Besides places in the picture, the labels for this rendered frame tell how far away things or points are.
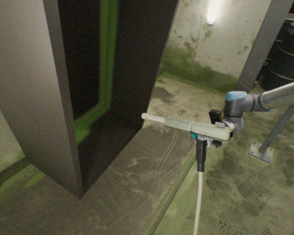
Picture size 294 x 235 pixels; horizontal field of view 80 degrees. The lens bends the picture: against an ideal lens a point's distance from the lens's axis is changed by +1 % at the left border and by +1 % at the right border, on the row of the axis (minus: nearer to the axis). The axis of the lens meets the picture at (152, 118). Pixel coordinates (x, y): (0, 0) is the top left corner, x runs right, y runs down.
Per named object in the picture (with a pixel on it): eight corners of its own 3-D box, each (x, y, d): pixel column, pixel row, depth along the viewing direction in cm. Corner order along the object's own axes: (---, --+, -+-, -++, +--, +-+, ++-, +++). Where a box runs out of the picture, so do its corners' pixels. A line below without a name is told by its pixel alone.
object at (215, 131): (231, 179, 68) (234, 123, 62) (225, 185, 65) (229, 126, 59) (148, 146, 103) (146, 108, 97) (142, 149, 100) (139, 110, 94)
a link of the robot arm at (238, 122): (228, 112, 98) (225, 129, 100) (217, 115, 89) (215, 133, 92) (246, 115, 91) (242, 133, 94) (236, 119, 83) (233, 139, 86)
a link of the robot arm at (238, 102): (244, 90, 92) (240, 113, 96) (223, 90, 91) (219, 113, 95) (255, 93, 83) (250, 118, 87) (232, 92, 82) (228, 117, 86)
